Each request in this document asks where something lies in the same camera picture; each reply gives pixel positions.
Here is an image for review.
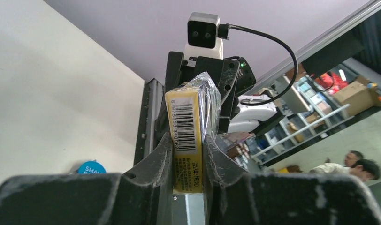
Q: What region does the white storage shelf rack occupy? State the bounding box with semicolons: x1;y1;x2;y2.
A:
251;75;352;164

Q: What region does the playing card deck box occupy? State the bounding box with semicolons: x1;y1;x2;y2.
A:
165;72;221;195

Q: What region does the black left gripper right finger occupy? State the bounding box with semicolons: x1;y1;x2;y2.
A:
203;135;381;225

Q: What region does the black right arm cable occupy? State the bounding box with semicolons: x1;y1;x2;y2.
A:
218;23;299;107

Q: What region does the brown cardboard box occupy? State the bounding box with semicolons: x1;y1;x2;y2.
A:
333;75;381;110

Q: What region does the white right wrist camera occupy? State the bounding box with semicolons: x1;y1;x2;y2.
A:
183;12;223;60

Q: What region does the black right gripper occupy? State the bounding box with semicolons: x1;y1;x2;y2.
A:
164;51;256;134

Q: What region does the seated person black hair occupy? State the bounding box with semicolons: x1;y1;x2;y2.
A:
309;159;381;182

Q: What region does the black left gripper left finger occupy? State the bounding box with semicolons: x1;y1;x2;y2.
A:
0;133;173;225

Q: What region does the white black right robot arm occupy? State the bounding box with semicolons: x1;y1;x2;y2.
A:
165;52;381;225

